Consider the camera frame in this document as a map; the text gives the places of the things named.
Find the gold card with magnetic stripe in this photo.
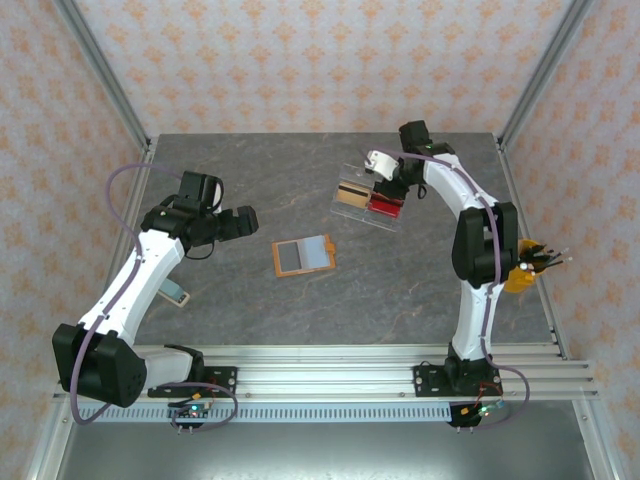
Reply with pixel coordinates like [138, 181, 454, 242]
[336, 182, 374, 207]

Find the orange leather card holder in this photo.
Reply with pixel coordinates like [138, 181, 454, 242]
[271, 233, 338, 279]

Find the red card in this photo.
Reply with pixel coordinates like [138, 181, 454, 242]
[367, 195, 404, 220]

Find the teal and tan card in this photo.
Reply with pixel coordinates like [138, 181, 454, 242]
[158, 278, 192, 307]

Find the grey VIP card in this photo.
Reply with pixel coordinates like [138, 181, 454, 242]
[276, 241, 304, 271]

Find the clear acrylic organizer box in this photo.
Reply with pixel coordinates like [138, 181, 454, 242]
[329, 162, 404, 234]

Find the yellow pencil cup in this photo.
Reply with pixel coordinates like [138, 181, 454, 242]
[502, 238, 545, 295]

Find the black pencil with white tip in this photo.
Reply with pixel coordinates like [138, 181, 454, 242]
[530, 256, 575, 270]

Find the grey metal panel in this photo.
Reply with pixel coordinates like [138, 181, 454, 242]
[54, 422, 601, 480]

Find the aluminium table side rail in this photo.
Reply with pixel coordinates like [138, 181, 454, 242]
[493, 134, 572, 362]
[77, 137, 160, 364]

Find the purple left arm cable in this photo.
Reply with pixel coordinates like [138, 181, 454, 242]
[69, 162, 239, 434]

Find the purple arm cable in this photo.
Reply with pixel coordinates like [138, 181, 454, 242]
[69, 162, 239, 434]
[367, 147, 531, 431]

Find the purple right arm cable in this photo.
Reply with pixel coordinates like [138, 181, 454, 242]
[367, 147, 531, 431]

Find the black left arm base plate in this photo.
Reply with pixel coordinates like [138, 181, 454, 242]
[147, 365, 239, 400]

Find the aluminium frame post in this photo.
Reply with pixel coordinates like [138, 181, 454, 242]
[52, 0, 154, 154]
[24, 399, 76, 480]
[496, 0, 600, 151]
[572, 399, 629, 480]

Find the narrow aluminium base rail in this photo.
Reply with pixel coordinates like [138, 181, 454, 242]
[82, 342, 570, 363]

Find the wide aluminium base rail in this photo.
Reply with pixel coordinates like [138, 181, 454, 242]
[52, 362, 600, 404]

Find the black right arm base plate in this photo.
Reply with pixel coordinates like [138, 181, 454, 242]
[412, 364, 503, 400]

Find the slotted grey cable duct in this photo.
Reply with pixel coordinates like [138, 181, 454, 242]
[73, 404, 451, 425]

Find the aluminium lower frame post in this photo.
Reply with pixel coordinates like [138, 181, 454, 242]
[24, 399, 76, 480]
[572, 399, 629, 480]

